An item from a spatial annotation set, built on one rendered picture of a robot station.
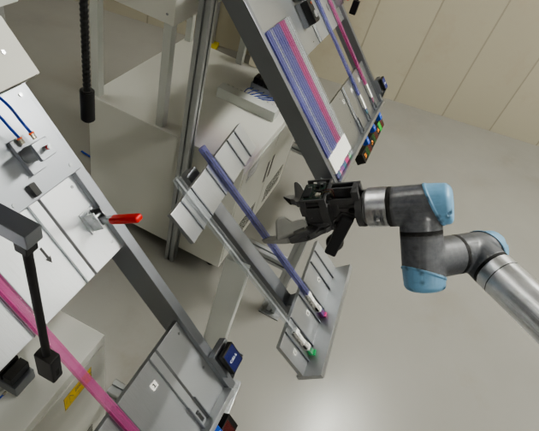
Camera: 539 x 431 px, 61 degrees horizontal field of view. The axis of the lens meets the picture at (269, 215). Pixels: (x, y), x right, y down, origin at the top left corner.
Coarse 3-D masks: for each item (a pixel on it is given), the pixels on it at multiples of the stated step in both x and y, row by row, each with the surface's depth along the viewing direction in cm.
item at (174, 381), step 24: (168, 336) 84; (168, 360) 83; (192, 360) 88; (144, 384) 78; (168, 384) 82; (192, 384) 87; (216, 384) 92; (120, 408) 73; (144, 408) 77; (168, 408) 82; (192, 408) 86
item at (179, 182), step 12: (180, 180) 83; (192, 192) 85; (192, 204) 85; (204, 216) 86; (216, 228) 88; (228, 240) 90; (228, 252) 90; (240, 264) 91; (252, 276) 93; (264, 288) 95; (276, 312) 98; (288, 324) 99; (312, 348) 104
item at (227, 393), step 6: (222, 390) 93; (228, 390) 93; (222, 396) 92; (228, 396) 92; (216, 402) 91; (222, 402) 91; (228, 402) 91; (216, 408) 90; (222, 408) 90; (210, 414) 89; (216, 414) 89; (222, 414) 89; (210, 420) 88; (216, 420) 88; (204, 426) 87; (210, 426) 87; (216, 426) 88
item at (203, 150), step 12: (204, 156) 92; (216, 168) 93; (228, 180) 95; (240, 204) 97; (252, 216) 98; (264, 228) 101; (276, 252) 102; (288, 264) 104; (300, 288) 107; (324, 312) 112
